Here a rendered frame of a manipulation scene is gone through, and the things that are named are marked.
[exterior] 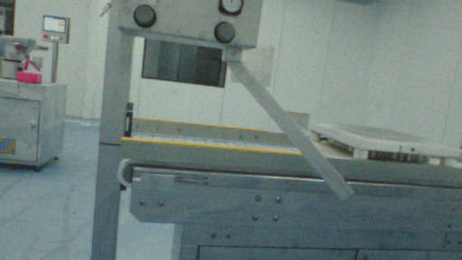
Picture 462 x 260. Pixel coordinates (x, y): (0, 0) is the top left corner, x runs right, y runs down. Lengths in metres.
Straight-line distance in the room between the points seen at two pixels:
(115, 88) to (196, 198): 0.37
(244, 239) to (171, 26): 0.43
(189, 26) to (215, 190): 0.28
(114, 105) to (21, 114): 2.51
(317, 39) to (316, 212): 5.67
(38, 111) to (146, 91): 2.88
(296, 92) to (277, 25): 1.17
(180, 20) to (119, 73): 0.35
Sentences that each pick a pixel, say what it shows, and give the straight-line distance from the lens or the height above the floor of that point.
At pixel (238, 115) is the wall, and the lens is 5.97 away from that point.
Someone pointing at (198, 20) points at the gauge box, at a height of 1.07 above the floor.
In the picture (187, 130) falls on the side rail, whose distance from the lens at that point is 0.87.
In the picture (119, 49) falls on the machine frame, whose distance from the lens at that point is 0.88.
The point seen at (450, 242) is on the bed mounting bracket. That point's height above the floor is 0.68.
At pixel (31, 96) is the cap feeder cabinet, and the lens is 3.32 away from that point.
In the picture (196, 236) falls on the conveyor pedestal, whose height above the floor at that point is 0.68.
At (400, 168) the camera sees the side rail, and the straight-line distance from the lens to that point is 0.77.
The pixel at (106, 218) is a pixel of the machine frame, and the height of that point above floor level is 0.61.
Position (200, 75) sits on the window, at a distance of 5.88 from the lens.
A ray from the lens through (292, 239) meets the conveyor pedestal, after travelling 0.76.
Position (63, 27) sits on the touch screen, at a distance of 3.64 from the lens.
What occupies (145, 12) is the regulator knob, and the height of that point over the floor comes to 1.07.
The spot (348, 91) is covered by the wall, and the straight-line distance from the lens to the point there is 6.51.
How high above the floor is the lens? 0.98
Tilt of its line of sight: 8 degrees down
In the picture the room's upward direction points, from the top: 7 degrees clockwise
